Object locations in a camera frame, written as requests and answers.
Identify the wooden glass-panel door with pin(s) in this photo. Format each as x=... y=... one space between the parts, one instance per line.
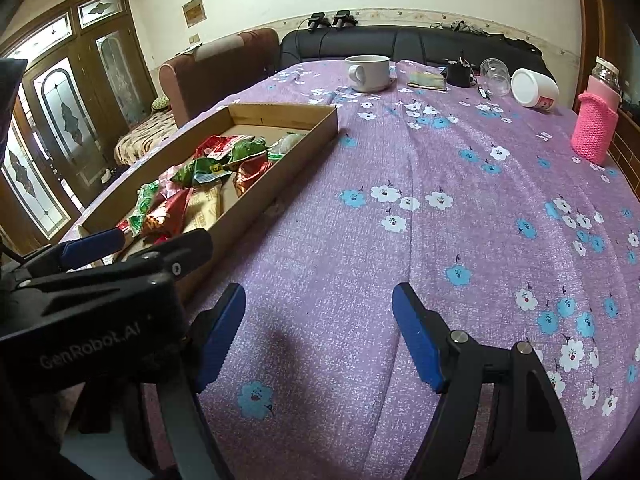
x=82 y=65

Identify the white jar with red label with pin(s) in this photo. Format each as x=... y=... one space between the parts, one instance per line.
x=532 y=87

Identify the green yellow-label snack packet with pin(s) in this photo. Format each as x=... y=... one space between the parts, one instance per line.
x=200 y=171

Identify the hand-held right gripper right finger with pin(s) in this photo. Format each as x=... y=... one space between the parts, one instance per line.
x=417 y=340

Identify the white red green snack packet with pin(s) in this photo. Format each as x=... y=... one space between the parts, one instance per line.
x=140 y=205

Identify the grey cloth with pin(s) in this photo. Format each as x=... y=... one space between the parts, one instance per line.
x=460 y=27

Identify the brown armchair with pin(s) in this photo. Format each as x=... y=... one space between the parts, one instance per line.
x=210 y=75

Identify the white paper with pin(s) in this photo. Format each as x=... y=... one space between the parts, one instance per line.
x=192 y=49

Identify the black device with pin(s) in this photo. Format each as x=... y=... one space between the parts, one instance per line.
x=317 y=21
x=344 y=17

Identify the white mug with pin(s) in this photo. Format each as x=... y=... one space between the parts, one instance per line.
x=367 y=72

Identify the small dark object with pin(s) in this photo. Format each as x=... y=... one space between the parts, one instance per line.
x=484 y=92

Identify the beige snack packet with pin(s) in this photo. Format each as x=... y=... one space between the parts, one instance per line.
x=202 y=210

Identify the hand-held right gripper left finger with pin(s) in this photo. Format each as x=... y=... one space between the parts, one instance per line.
x=220 y=330

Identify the purple floral tablecloth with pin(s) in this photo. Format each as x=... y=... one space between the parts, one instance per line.
x=400 y=200

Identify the shallow cardboard box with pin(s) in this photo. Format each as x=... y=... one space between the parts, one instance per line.
x=280 y=120

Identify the jar in pink knitted sleeve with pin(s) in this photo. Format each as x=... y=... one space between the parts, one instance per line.
x=595 y=125

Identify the black container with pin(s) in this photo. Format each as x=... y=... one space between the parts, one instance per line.
x=457 y=75

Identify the black leather sofa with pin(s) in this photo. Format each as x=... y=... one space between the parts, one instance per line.
x=400 y=42

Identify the brown patterned blanket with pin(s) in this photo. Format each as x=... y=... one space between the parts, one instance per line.
x=145 y=137

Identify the yellow wall calendar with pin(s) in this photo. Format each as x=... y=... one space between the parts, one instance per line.
x=194 y=11

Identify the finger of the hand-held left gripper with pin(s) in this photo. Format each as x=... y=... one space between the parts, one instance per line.
x=90 y=247
x=170 y=255

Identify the green cushion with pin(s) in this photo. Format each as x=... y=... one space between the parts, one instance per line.
x=160 y=104

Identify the clear glass cup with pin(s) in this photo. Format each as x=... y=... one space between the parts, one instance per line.
x=495 y=77

